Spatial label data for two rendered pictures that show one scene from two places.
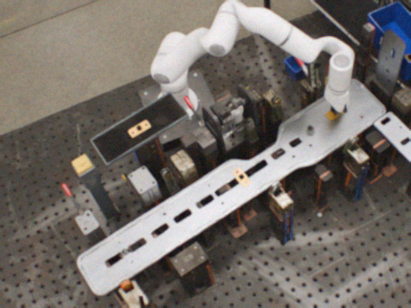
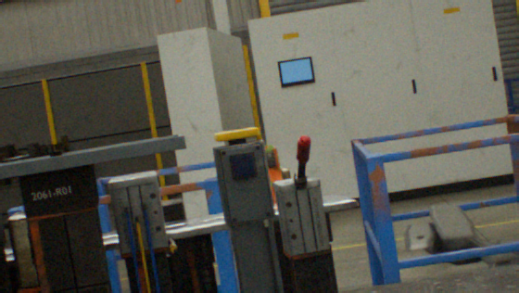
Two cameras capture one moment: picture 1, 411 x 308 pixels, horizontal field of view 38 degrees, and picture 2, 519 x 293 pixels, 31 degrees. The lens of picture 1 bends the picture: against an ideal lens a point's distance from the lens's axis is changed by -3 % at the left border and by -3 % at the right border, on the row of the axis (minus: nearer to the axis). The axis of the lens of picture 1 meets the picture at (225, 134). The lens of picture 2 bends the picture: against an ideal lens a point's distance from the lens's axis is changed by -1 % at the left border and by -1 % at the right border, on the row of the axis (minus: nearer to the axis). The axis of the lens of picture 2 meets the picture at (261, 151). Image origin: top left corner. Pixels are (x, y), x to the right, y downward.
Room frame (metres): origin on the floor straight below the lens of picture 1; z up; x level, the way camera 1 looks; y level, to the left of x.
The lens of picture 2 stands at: (2.44, 1.07, 1.20)
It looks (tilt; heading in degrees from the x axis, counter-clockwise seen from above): 3 degrees down; 201
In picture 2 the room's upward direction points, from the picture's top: 9 degrees counter-clockwise
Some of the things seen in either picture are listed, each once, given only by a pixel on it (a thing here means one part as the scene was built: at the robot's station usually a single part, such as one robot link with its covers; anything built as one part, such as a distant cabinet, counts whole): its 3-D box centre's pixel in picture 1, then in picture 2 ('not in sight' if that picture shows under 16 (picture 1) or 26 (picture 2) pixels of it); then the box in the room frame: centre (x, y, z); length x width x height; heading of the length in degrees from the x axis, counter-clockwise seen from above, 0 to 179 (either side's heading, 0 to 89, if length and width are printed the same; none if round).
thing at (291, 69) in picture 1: (298, 67); not in sight; (1.78, -0.39, 0.74); 0.11 x 0.10 x 0.09; 117
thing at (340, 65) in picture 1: (340, 70); not in sight; (1.32, -0.45, 1.30); 0.09 x 0.08 x 0.13; 156
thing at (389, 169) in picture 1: (388, 149); not in sight; (1.21, -0.68, 0.84); 0.11 x 0.06 x 0.29; 27
